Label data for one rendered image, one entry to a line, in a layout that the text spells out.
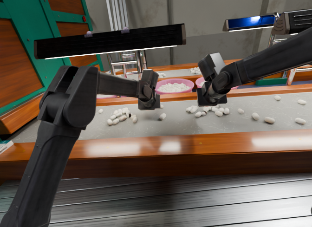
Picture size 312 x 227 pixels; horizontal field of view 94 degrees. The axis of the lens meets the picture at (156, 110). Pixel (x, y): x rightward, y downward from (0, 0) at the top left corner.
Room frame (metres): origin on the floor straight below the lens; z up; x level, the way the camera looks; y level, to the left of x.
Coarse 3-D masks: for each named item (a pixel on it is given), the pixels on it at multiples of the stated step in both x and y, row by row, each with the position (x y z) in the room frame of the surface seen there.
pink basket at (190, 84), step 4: (164, 80) 1.04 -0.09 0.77; (168, 80) 1.05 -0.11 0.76; (172, 80) 1.05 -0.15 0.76; (184, 80) 1.01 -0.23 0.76; (188, 80) 0.98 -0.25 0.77; (156, 84) 0.99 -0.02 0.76; (160, 84) 1.02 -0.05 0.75; (164, 84) 1.03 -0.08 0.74; (188, 84) 0.97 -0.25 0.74; (192, 84) 0.92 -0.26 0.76; (156, 88) 0.97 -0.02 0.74; (156, 92) 0.89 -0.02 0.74; (160, 92) 0.83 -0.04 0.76; (164, 92) 0.81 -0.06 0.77; (168, 92) 0.80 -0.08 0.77; (172, 92) 0.79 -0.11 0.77; (176, 92) 0.79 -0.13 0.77; (180, 92) 0.79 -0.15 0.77; (184, 92) 0.81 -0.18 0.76; (188, 92) 0.83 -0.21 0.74
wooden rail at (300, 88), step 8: (248, 88) 0.75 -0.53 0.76; (256, 88) 0.73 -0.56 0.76; (264, 88) 0.72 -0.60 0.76; (272, 88) 0.71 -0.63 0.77; (280, 88) 0.70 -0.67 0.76; (288, 88) 0.69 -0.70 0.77; (296, 88) 0.68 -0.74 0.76; (304, 88) 0.67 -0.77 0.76; (160, 96) 0.77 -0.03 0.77; (168, 96) 0.76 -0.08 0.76; (176, 96) 0.75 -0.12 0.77; (184, 96) 0.74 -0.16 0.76; (192, 96) 0.73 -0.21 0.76; (232, 96) 0.71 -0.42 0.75; (240, 96) 0.70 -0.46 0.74; (96, 104) 0.78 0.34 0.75; (104, 104) 0.77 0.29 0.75; (112, 104) 0.77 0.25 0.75; (120, 104) 0.77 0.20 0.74
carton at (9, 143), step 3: (3, 141) 0.47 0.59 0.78; (6, 141) 0.46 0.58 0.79; (9, 141) 0.46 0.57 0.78; (0, 144) 0.45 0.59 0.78; (3, 144) 0.44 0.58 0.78; (6, 144) 0.45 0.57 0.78; (9, 144) 0.46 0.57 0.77; (12, 144) 0.46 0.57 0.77; (0, 147) 0.43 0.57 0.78; (3, 147) 0.44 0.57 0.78; (6, 147) 0.44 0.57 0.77; (0, 150) 0.42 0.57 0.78; (3, 150) 0.43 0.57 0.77; (0, 153) 0.42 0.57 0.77
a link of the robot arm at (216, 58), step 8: (208, 56) 0.45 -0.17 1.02; (216, 56) 0.44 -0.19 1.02; (200, 64) 0.46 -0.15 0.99; (208, 64) 0.44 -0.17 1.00; (216, 64) 0.42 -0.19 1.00; (224, 64) 0.43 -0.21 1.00; (208, 72) 0.43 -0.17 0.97; (216, 72) 0.40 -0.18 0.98; (224, 72) 0.35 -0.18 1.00; (216, 80) 0.37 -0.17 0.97; (224, 80) 0.34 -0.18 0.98; (224, 88) 0.37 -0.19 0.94
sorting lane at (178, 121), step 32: (256, 96) 0.69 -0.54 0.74; (288, 96) 0.65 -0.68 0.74; (32, 128) 0.61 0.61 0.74; (96, 128) 0.55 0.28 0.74; (128, 128) 0.53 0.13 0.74; (160, 128) 0.50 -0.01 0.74; (192, 128) 0.48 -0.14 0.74; (224, 128) 0.45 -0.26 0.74; (256, 128) 0.43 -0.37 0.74; (288, 128) 0.41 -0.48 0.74
